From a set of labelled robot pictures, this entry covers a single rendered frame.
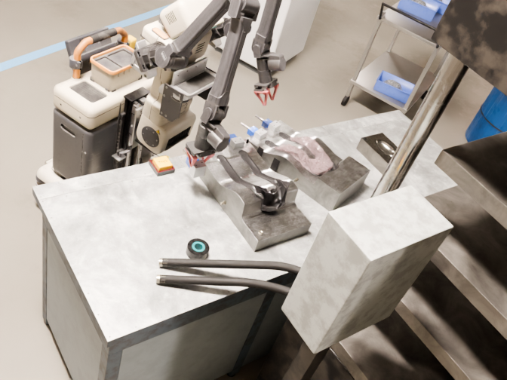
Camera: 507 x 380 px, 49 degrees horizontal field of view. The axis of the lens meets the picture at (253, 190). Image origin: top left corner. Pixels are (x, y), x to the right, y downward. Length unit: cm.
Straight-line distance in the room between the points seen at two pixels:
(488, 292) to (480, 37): 69
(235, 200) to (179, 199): 24
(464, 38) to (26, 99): 307
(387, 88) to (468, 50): 315
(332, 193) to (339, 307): 98
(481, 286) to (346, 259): 48
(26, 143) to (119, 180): 146
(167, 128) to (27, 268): 100
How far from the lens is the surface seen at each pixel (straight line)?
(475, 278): 167
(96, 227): 205
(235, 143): 233
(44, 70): 425
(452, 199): 189
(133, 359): 201
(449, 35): 142
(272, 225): 212
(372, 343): 203
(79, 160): 276
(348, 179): 239
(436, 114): 153
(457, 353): 182
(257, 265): 191
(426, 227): 142
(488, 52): 136
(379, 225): 135
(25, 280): 291
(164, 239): 204
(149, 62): 219
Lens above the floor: 232
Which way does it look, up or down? 41 degrees down
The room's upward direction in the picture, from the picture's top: 19 degrees clockwise
